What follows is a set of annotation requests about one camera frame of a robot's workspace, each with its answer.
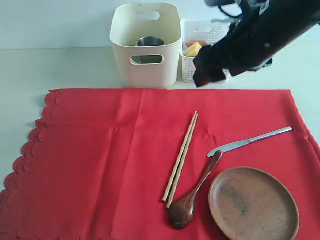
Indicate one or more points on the dark wooden spoon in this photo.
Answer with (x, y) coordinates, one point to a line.
(181, 213)

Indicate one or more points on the yellow cheese wedge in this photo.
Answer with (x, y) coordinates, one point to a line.
(193, 50)

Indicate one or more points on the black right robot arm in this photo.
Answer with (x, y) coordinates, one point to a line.
(258, 30)

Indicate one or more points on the round wooden plate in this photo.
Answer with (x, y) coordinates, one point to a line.
(247, 203)

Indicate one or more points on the red scalloped table cloth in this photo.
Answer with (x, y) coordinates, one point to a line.
(98, 162)

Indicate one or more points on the white perforated plastic basket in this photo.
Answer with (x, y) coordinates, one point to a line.
(202, 31)

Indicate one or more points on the stainless steel table knife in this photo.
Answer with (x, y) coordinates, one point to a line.
(239, 144)

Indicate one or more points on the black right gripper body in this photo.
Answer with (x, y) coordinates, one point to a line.
(263, 29)

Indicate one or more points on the wooden chopstick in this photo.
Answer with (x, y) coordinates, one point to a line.
(179, 157)
(180, 167)

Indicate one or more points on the stainless steel cup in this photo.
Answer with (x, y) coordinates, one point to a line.
(150, 41)

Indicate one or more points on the cream plastic storage bin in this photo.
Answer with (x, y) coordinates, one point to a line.
(136, 20)

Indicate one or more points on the fried chicken nugget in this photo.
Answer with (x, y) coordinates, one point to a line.
(192, 43)

